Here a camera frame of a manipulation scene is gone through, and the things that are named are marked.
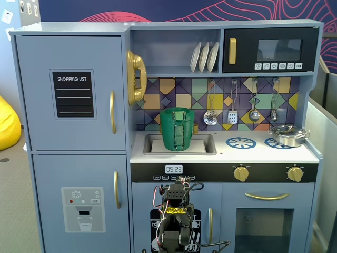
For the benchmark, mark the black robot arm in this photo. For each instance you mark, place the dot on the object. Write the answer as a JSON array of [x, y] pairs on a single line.
[[172, 224]]

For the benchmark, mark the steel pot lid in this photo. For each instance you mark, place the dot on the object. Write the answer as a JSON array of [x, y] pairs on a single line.
[[287, 130]]

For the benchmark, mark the green pitcher container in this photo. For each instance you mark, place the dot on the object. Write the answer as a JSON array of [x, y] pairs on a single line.
[[168, 137]]

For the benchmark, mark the gold toy faucet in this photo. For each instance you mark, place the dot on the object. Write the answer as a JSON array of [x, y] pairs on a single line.
[[196, 129]]

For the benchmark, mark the steel skimmer spoon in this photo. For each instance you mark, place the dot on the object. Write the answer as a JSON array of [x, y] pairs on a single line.
[[210, 118]]

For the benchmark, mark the grey toy sink basin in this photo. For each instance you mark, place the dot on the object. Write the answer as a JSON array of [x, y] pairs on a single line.
[[209, 145]]

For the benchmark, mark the steel slotted spatula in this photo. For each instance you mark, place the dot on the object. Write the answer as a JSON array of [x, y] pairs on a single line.
[[232, 117]]

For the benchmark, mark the gold toy telephone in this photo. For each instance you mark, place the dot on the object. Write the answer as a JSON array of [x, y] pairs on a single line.
[[137, 63]]

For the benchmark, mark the blue dishwasher door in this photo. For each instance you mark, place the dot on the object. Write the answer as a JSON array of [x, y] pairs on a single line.
[[142, 195]]

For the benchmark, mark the white toy plate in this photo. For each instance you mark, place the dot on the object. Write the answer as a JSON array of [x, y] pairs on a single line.
[[212, 56], [194, 58], [203, 56]]

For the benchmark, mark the gold stove knob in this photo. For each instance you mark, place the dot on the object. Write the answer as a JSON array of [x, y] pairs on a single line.
[[295, 174], [241, 174]]

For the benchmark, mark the steel ladle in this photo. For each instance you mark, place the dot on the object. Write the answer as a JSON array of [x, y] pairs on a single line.
[[254, 116]]

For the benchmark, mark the blue oven door with window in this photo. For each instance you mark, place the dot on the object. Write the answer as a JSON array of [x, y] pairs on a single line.
[[229, 200]]

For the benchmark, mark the blue toy kitchen unit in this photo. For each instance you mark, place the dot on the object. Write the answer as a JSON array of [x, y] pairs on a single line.
[[263, 155]]

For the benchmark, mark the black shopping list board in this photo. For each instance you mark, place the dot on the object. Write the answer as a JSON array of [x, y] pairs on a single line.
[[73, 95]]

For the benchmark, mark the small steel spoon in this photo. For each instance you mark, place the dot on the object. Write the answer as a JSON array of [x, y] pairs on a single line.
[[274, 116]]

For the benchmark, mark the steel cooking pot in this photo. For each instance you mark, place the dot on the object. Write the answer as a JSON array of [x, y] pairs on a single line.
[[287, 141]]

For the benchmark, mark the black microwave door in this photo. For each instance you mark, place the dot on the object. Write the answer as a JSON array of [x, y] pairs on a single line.
[[245, 34]]

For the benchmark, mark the blue fridge door with dispenser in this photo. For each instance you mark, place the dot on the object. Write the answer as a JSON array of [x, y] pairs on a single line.
[[47, 184]]

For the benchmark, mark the blue fridge door with list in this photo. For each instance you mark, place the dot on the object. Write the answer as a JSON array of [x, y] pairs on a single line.
[[34, 118]]

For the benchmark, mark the grey desk divider panel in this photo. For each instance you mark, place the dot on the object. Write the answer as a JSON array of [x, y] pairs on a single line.
[[322, 158]]

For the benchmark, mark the yellow beanbag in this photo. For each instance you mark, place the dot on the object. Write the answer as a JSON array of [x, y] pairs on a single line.
[[8, 126]]

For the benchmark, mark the round floor socket cover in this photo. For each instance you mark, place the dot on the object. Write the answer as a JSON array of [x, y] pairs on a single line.
[[4, 159]]

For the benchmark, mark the grey panel with photos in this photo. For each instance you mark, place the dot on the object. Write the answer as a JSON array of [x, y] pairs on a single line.
[[33, 19]]

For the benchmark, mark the white paper card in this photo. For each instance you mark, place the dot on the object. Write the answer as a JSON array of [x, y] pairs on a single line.
[[10, 33], [7, 16]]

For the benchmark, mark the small gripper camera board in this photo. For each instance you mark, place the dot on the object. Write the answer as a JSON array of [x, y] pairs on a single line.
[[184, 179]]

